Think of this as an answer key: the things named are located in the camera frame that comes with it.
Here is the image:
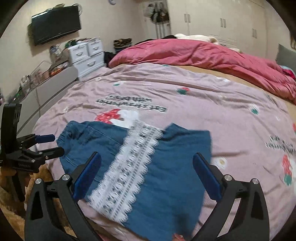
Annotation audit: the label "hanging clothes on door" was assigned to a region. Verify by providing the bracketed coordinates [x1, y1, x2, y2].
[143, 1, 170, 24]

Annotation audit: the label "red pink quilt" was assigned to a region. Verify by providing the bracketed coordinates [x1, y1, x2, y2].
[109, 39, 295, 103]

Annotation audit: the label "blue denim pants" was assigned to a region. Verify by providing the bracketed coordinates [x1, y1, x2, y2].
[57, 120, 211, 240]

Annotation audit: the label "white drawer chest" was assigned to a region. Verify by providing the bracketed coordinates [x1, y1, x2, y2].
[66, 37, 105, 80]

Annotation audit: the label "black wall television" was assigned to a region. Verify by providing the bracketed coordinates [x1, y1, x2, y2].
[31, 5, 81, 46]

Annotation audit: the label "grey low cabinet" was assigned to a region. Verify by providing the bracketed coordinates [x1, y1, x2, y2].
[17, 67, 78, 137]

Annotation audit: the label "dark folded clothes pile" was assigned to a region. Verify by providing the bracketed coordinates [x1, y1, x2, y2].
[113, 38, 132, 54]

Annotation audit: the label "grey quilted headboard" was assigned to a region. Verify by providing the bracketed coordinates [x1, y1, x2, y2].
[275, 44, 296, 72]

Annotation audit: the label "left hand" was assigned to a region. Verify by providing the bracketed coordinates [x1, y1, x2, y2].
[0, 167, 16, 188]

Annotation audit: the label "brown fluffy left sleeve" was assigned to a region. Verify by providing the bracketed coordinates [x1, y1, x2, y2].
[0, 164, 55, 239]

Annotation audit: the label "white wardrobe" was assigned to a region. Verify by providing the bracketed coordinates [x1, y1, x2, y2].
[142, 1, 267, 58]

